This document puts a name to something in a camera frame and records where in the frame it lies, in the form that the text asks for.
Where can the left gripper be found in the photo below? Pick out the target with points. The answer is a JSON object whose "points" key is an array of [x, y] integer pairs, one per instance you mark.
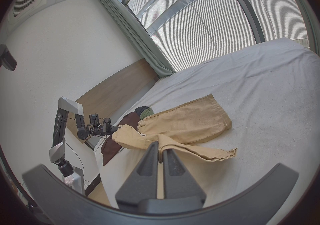
{"points": [[107, 129]]}

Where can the green garment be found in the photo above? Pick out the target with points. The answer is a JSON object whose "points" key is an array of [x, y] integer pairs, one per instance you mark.
{"points": [[147, 113]]}

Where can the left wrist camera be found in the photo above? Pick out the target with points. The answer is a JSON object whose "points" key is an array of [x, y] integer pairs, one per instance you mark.
{"points": [[107, 121]]}

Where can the tan shorts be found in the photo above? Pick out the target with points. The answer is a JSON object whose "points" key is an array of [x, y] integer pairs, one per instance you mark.
{"points": [[187, 123]]}

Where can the bed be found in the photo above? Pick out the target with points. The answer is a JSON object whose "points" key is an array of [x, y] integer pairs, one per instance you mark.
{"points": [[250, 93]]}

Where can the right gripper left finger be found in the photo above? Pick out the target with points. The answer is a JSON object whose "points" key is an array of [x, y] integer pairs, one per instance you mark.
{"points": [[142, 176]]}

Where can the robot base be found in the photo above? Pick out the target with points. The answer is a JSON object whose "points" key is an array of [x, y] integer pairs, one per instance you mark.
{"points": [[75, 181]]}

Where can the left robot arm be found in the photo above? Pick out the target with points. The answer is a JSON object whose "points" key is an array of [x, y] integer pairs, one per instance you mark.
{"points": [[58, 128]]}

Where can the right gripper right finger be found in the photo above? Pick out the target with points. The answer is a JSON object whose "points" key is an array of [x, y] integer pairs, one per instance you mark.
{"points": [[180, 179]]}

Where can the window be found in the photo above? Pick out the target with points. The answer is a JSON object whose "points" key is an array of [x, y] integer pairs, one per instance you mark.
{"points": [[212, 18]]}

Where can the grey-green curtain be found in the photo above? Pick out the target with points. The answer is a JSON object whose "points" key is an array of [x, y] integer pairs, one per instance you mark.
{"points": [[130, 31]]}

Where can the brown shorts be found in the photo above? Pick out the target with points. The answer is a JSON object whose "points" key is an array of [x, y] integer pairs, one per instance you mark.
{"points": [[112, 148]]}

